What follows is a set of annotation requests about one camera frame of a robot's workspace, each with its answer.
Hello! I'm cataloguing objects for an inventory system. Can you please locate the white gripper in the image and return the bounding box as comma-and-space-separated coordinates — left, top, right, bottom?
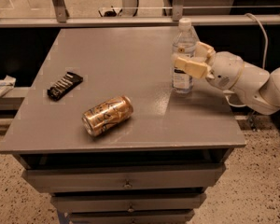
171, 41, 271, 110

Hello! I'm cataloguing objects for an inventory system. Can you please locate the clear plastic water bottle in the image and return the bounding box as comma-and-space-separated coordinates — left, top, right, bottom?
172, 18, 199, 94

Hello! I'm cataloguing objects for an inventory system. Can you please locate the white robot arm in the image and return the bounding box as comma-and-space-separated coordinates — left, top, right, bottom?
172, 42, 280, 115

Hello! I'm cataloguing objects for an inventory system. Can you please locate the gold crushed soda can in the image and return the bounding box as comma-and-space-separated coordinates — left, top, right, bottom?
82, 95, 133, 137

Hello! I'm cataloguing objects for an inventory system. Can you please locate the grey drawer cabinet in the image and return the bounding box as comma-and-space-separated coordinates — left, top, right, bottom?
0, 27, 245, 224

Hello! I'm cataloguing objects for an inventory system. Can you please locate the white folded packet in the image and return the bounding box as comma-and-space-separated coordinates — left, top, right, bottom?
0, 76, 16, 98

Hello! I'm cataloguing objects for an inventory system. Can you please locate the white cable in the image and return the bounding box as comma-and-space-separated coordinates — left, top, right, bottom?
244, 12, 269, 70

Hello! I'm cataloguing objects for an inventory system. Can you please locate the black object behind rail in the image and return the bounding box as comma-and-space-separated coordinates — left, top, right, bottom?
98, 7, 122, 17

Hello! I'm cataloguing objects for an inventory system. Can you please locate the grey metal rail frame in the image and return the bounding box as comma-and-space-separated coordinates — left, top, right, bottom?
0, 0, 280, 28

